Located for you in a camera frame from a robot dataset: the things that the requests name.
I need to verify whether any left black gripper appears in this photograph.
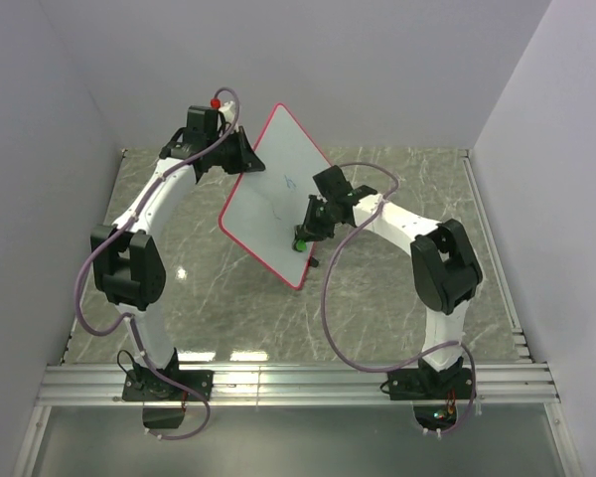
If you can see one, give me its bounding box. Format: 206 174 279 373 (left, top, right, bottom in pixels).
213 131 267 179

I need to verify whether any green whiteboard eraser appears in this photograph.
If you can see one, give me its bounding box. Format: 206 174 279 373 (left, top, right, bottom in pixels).
294 239 307 252

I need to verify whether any red framed whiteboard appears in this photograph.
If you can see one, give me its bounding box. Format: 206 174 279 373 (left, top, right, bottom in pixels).
219 103 331 290

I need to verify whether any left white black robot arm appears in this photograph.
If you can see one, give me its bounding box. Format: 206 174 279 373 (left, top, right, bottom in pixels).
90 98 265 400

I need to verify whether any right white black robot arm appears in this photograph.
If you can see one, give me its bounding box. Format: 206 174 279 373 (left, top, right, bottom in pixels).
293 166 483 398

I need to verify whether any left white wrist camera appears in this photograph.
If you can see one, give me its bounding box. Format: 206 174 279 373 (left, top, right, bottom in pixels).
210 97 236 129

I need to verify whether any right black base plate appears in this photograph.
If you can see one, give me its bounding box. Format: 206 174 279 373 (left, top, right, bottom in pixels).
379 368 476 400

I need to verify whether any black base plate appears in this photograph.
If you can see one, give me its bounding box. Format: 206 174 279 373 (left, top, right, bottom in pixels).
121 367 215 402
379 368 476 400

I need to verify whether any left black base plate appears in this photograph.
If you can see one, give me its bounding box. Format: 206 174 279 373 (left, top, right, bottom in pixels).
121 367 215 402

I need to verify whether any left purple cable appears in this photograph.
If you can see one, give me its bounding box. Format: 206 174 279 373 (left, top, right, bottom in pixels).
74 87 240 442

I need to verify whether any right side aluminium rail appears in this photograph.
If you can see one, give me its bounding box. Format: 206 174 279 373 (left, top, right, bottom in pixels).
459 149 534 363

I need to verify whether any aluminium mounting rail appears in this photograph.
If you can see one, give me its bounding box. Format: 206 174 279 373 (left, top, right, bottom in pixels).
35 363 560 407

